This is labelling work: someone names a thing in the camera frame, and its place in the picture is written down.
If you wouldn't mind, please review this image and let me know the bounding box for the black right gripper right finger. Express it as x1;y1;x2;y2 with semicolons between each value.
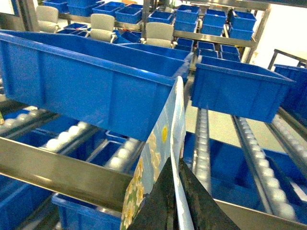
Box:
179;159;239;230

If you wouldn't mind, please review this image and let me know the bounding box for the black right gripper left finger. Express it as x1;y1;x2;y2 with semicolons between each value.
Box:
128;158;179;230

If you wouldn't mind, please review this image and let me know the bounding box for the flower gift bag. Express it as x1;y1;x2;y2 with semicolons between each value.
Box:
120;77;194;230

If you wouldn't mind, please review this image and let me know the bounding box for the large blue plastic bin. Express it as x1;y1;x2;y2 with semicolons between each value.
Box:
0;30;189;141

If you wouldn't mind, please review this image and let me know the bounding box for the blue bin on rollers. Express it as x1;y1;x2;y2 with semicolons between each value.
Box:
191;56;295;123

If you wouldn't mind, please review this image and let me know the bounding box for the grey office chair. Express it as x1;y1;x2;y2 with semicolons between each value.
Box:
90;13;117;43
141;22;177;48

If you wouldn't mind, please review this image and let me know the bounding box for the metal shelf frame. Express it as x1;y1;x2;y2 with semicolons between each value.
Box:
0;138;132;212

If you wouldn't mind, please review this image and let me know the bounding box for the white roller conveyor rail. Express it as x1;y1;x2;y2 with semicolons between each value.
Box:
232;116;296;221

